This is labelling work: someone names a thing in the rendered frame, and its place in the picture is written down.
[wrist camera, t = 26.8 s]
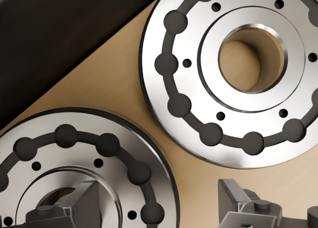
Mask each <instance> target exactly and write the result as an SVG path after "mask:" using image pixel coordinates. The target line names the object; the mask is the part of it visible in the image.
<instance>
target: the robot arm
mask: <svg viewBox="0 0 318 228"><path fill-rule="evenodd" d="M218 212H219V226H218V227H217V228H318V206H312V207H309V208H308V209H307V219H295V218H288V217H284V216H283V208H282V206H280V205H279V204H276V203H273V202H269V201H267V200H261V199H260V198H259V197H258V195H257V194H256V193H255V192H254V191H251V190H249V189H242V188H241V187H240V186H239V184H238V183H237V182H236V180H235V179H218ZM0 228H100V210H99V189H98V183H81V184H80V185H79V186H78V187H77V188H76V189H75V190H74V191H73V192H72V193H70V194H68V195H65V196H63V197H61V198H60V199H59V200H58V201H57V202H56V203H55V204H54V205H53V206H52V205H45V206H40V207H38V208H37V209H34V210H31V211H29V212H28V213H27V214H26V222H24V223H23V224H19V225H13V226H6V227H2V216H1V215H0Z"/></svg>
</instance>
